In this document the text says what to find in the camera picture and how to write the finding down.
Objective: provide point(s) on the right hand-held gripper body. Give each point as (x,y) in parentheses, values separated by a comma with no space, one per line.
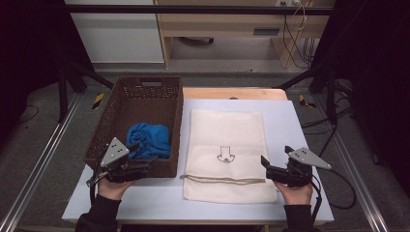
(295,172)

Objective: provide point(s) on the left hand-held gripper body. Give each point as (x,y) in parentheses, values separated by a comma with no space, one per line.
(115,154)

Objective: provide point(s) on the blue cloth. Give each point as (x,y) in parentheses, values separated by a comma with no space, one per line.
(151,139)

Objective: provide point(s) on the brown woven basket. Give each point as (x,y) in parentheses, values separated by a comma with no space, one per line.
(135,109)

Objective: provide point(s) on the person's right hand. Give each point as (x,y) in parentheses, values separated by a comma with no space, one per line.
(296,194)

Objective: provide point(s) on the person's left hand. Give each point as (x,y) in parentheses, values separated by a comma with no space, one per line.
(111,189)

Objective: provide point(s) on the white table mat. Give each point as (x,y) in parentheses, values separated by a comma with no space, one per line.
(290,129)

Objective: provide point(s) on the yellow black tape strip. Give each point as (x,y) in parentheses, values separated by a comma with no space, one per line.
(97,101)
(304,102)

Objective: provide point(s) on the black metal stand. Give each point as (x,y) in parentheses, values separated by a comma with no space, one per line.
(327,83)
(69,83)

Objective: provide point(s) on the white cabinet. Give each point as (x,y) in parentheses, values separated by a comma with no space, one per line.
(119,35)

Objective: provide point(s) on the dark curtain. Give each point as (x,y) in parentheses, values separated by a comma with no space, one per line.
(377,64)
(29,48)

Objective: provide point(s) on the light wooden desk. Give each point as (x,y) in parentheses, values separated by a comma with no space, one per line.
(225,27)

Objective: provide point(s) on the black horizontal bar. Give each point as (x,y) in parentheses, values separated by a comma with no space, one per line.
(193,9)

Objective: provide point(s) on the aluminium floor rail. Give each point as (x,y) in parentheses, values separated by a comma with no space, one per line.
(38,162)
(356,180)

